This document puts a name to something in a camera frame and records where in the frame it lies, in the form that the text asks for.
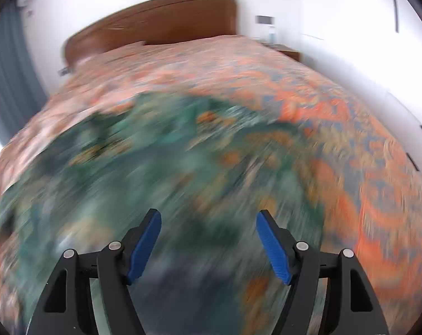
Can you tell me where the orange paisley bedspread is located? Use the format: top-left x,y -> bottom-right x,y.
0,35 -> 422,334

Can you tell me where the green floral patterned garment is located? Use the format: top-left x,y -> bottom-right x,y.
0,93 -> 323,334

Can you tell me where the wooden nightstand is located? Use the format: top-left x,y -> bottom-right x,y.
267,44 -> 301,62

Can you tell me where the brown wooden headboard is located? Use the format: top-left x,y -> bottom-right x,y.
64,0 -> 237,70

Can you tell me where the clear bottle on nightstand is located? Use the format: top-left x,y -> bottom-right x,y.
267,26 -> 276,45

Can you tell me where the grey wall panel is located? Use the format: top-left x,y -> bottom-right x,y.
255,15 -> 274,26

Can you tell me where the grey-blue curtain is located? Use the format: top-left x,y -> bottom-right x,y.
0,0 -> 47,145

